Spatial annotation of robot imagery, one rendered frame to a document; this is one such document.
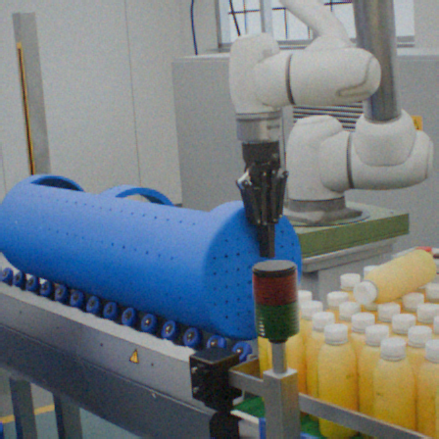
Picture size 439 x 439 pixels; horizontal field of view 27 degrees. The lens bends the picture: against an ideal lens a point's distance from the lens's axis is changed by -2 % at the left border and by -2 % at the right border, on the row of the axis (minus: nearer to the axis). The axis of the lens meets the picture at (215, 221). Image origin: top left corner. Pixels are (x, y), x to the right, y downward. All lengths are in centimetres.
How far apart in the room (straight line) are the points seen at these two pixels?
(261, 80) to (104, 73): 564
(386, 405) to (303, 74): 64
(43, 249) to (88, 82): 509
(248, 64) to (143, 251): 46
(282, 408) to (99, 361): 93
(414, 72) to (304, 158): 113
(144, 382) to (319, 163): 77
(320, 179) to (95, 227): 65
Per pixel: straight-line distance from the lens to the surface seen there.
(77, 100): 727
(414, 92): 346
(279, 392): 131
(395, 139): 235
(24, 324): 248
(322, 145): 240
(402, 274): 164
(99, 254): 205
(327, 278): 239
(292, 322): 127
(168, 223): 189
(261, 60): 175
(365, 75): 171
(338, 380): 152
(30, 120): 314
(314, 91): 172
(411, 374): 145
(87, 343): 222
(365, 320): 155
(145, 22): 751
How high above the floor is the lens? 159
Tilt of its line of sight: 12 degrees down
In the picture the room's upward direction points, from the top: 4 degrees counter-clockwise
